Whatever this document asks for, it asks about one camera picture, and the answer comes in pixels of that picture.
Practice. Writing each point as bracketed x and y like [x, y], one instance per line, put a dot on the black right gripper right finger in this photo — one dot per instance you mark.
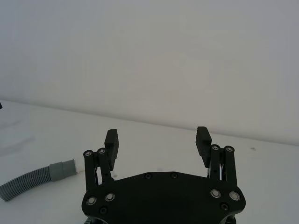
[202, 147]

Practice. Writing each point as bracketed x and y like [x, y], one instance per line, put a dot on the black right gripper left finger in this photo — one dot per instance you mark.
[112, 149]

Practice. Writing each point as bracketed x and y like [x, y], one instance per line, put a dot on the white table cloth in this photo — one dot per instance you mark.
[163, 151]

